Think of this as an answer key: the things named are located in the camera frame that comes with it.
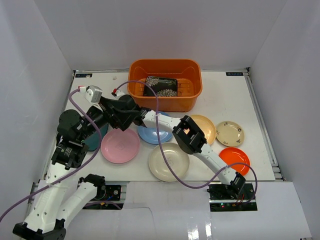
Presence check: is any teal square plate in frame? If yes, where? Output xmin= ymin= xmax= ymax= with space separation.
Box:
xmin=84 ymin=124 xmax=109 ymax=152

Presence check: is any black floral rectangular plate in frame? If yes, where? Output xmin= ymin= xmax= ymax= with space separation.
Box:
xmin=143 ymin=76 xmax=178 ymax=97

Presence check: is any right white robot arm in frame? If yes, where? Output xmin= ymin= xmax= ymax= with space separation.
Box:
xmin=99 ymin=94 xmax=246 ymax=200

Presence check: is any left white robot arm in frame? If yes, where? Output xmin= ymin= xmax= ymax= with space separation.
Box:
xmin=12 ymin=97 xmax=114 ymax=240

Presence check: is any orange plastic bin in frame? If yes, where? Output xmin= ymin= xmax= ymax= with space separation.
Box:
xmin=127 ymin=59 xmax=203 ymax=113

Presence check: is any pink round plate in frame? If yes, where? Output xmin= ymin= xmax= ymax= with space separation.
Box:
xmin=100 ymin=129 xmax=140 ymax=164

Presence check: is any blue round plate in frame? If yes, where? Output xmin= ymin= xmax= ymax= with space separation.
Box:
xmin=137 ymin=126 xmax=173 ymax=145

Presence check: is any cream round plate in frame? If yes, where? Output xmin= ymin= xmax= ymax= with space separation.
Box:
xmin=148 ymin=142 xmax=190 ymax=182

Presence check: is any tan round plate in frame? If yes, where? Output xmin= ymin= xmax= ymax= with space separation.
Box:
xmin=190 ymin=114 xmax=217 ymax=145

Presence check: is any small cream patterned plate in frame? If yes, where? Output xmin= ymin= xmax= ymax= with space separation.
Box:
xmin=216 ymin=121 xmax=245 ymax=147

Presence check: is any orange round plate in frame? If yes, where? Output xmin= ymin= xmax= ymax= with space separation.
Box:
xmin=219 ymin=147 xmax=251 ymax=176

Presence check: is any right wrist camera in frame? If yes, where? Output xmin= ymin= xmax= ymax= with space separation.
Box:
xmin=111 ymin=88 xmax=125 ymax=99

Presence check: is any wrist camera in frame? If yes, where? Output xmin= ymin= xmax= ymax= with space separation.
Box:
xmin=84 ymin=85 xmax=103 ymax=104
xmin=111 ymin=88 xmax=125 ymax=99

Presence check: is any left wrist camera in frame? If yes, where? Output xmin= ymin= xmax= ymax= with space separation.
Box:
xmin=84 ymin=85 xmax=103 ymax=104

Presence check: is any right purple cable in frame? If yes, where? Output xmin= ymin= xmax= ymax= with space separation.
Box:
xmin=115 ymin=80 xmax=258 ymax=205

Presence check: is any purple cable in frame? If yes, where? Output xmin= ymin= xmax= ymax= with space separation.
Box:
xmin=0 ymin=86 xmax=121 ymax=222
xmin=115 ymin=80 xmax=258 ymax=205

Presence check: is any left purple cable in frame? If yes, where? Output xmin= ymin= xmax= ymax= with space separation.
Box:
xmin=0 ymin=86 xmax=121 ymax=222

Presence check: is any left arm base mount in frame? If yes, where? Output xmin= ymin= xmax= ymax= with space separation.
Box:
xmin=83 ymin=185 xmax=123 ymax=210

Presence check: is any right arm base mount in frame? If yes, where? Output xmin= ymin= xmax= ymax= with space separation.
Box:
xmin=207 ymin=183 xmax=258 ymax=212

